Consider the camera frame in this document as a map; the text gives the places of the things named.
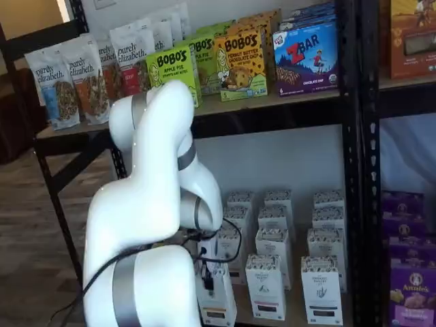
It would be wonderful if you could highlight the white floral box dark strip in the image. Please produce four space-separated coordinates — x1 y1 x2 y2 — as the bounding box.
313 190 345 211
300 255 344 325
307 227 345 294
311 206 345 232

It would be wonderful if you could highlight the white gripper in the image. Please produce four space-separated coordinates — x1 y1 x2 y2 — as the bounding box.
198 237 219 291

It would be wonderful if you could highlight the orange label granola bag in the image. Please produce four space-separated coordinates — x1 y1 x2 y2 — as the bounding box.
64 35 112 125

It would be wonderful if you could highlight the blue label granola bag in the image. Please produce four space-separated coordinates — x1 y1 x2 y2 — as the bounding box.
24 42 82 132

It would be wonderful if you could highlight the white floral box yellow strip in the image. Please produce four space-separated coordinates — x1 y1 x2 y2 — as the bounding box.
216 227 247 285
226 191 255 212
223 206 253 236
197 262 238 324

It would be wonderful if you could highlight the red label granola bag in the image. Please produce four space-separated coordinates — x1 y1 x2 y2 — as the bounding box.
109 18 154 97

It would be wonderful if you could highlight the blue Zbar box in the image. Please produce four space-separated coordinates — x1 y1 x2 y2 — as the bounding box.
279 1 337 31
272 22 341 97

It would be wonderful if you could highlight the green Bobo's apple pie box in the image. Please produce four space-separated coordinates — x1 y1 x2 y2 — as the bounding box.
145 42 202 109
189 33 222 97
196 20 236 38

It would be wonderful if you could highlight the white floral box pink strip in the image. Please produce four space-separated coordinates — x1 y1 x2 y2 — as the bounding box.
264 189 293 211
258 206 290 232
245 254 287 320
255 227 293 290

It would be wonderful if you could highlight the pale plastic sheet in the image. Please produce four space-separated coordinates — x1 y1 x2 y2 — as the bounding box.
379 117 436 193

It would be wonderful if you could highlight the yellow Bobo's peanut butter box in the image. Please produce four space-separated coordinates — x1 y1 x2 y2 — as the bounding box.
236 8 283 37
213 29 269 102

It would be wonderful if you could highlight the black metal shelving rack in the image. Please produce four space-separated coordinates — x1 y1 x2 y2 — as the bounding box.
0 0 362 327
360 0 436 327

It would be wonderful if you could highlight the white granola bag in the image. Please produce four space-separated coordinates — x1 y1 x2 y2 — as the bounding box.
170 1 191 45
97 37 120 93
149 13 178 52

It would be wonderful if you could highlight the purple Annie's snack box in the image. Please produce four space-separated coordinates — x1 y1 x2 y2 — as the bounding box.
389 267 436 327
388 237 436 270
381 190 425 217
383 213 429 241

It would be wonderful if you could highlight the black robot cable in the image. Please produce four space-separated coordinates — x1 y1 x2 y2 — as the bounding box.
81 217 243 302

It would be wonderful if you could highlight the orange snack box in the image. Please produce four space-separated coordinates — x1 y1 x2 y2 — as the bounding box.
390 0 436 80

